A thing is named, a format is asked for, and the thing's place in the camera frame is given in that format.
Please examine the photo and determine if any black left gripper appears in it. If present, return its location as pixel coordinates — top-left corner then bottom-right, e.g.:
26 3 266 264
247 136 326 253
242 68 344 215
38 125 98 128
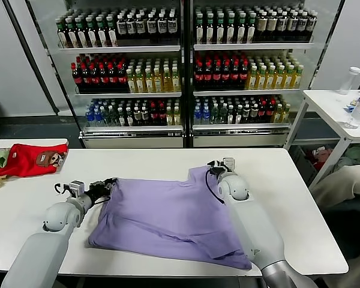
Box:
85 178 119 206

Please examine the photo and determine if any red t-shirt bear print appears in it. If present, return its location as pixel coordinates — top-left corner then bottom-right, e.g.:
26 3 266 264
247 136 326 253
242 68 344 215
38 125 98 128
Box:
0 143 70 178

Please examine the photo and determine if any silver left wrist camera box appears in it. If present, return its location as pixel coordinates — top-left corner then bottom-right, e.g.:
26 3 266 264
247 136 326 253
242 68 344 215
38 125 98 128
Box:
64 180 86 199

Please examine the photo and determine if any white side table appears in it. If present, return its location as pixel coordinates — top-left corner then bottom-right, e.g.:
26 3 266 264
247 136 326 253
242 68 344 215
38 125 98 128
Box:
283 89 360 193

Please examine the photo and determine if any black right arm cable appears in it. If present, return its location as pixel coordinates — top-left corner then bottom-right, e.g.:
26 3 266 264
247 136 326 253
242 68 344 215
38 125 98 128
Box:
204 169 226 205

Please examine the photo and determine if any red cloth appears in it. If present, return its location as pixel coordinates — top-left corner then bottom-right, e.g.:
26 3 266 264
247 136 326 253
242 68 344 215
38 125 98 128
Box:
307 146 334 170

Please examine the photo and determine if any beige trousers leg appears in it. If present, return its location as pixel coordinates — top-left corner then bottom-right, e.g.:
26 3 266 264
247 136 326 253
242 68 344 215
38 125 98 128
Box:
310 164 360 208

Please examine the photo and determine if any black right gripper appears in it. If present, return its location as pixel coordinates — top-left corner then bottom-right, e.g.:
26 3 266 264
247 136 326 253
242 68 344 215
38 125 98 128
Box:
208 160 227 178

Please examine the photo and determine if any glass beverage display cooler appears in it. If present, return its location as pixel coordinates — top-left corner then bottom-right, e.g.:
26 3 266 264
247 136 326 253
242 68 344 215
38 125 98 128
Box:
25 0 189 150

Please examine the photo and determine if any dark tea bottle green cap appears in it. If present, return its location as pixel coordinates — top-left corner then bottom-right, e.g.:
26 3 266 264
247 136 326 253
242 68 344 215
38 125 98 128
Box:
77 17 88 49
87 17 98 48
195 14 205 45
236 13 247 44
57 19 68 49
67 18 78 49
246 13 257 44
205 14 215 45
215 13 226 45
107 16 118 48
226 13 236 44
97 17 108 48

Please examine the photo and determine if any clear bottle grey lid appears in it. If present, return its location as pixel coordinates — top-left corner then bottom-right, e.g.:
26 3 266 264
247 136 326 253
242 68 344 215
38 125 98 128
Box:
346 96 360 130

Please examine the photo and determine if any yellow juice bottle green cap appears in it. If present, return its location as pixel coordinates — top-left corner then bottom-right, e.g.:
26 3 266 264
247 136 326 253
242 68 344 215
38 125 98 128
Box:
153 68 163 93
266 66 275 90
171 67 181 92
162 67 172 93
257 66 267 90
293 65 303 89
127 69 137 94
248 66 258 91
145 68 154 93
284 65 293 89
136 68 145 94
275 65 284 90

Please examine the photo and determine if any black diagonal bar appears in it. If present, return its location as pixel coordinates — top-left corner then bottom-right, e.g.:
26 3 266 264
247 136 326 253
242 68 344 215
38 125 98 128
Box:
2 0 61 116

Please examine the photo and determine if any white shelving unit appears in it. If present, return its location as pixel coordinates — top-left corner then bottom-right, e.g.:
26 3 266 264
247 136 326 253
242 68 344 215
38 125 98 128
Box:
187 0 346 148

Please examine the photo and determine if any dark storage bin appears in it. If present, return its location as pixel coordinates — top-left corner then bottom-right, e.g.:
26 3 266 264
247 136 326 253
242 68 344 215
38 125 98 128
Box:
287 143 320 188

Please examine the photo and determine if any purple t-shirt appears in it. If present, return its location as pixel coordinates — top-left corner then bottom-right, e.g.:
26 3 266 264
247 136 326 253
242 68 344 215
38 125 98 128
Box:
84 166 253 271

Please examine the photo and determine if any clear bottle white cap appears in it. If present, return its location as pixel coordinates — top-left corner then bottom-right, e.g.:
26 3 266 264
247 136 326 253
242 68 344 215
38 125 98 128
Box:
338 66 360 96

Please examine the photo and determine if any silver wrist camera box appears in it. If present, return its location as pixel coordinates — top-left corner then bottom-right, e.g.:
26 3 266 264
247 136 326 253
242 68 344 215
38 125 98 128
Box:
64 180 86 199
221 157 237 172

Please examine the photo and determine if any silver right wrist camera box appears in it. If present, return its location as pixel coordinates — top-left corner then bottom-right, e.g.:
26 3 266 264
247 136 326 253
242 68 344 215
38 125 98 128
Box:
221 157 237 172

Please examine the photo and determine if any dark bottle beige label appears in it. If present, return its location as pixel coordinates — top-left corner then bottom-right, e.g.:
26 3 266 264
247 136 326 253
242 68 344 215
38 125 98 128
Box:
256 12 267 42
266 12 277 42

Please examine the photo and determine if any grey-blue cloth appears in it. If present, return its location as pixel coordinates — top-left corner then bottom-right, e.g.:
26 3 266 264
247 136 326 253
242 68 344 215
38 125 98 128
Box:
331 155 354 174

